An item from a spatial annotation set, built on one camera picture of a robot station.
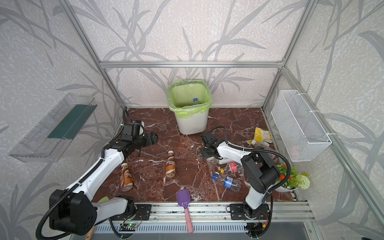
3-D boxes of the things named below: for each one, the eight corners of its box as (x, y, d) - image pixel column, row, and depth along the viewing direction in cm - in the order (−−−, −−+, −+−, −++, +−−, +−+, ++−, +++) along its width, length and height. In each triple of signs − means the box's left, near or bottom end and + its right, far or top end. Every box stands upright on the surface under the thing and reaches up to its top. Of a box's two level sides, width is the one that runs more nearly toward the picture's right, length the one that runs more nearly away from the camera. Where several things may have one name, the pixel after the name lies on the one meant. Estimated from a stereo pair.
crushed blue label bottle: (210, 184, 84) (211, 181, 80) (212, 175, 88) (213, 171, 83) (235, 191, 82) (237, 188, 78) (236, 182, 85) (238, 178, 81)
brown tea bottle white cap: (165, 177, 87) (163, 174, 83) (169, 152, 97) (168, 148, 93) (175, 177, 87) (173, 174, 83) (178, 153, 97) (176, 148, 93)
